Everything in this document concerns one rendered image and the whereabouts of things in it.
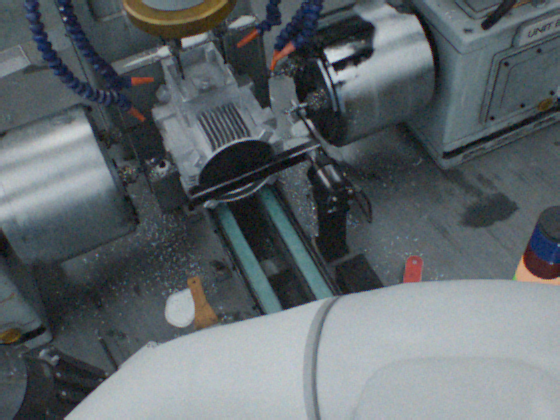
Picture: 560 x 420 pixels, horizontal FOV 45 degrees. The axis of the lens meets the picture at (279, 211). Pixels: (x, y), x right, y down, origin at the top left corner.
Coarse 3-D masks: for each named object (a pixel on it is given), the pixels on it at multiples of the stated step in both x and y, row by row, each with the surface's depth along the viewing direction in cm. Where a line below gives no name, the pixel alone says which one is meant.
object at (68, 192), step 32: (32, 128) 113; (64, 128) 112; (96, 128) 115; (0, 160) 109; (32, 160) 109; (64, 160) 109; (96, 160) 110; (0, 192) 108; (32, 192) 108; (64, 192) 109; (96, 192) 111; (0, 224) 109; (32, 224) 109; (64, 224) 111; (96, 224) 113; (128, 224) 117; (32, 256) 114; (64, 256) 117
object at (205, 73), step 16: (176, 64) 124; (192, 64) 126; (208, 64) 125; (176, 80) 124; (192, 80) 122; (208, 80) 120; (224, 80) 118; (176, 96) 122; (192, 96) 117; (208, 96) 117; (224, 96) 119; (240, 96) 122; (192, 112) 119; (208, 112) 120
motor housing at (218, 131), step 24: (168, 120) 125; (216, 120) 118; (240, 120) 120; (168, 144) 126; (216, 144) 116; (240, 144) 135; (264, 144) 128; (192, 168) 120; (216, 168) 133; (240, 168) 133; (240, 192) 130
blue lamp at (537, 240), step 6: (534, 228) 91; (534, 234) 91; (540, 234) 89; (534, 240) 91; (540, 240) 89; (546, 240) 88; (534, 246) 91; (540, 246) 90; (546, 246) 89; (552, 246) 88; (558, 246) 88; (534, 252) 92; (540, 252) 91; (546, 252) 90; (552, 252) 89; (558, 252) 89; (540, 258) 91; (546, 258) 91; (552, 258) 90; (558, 258) 90
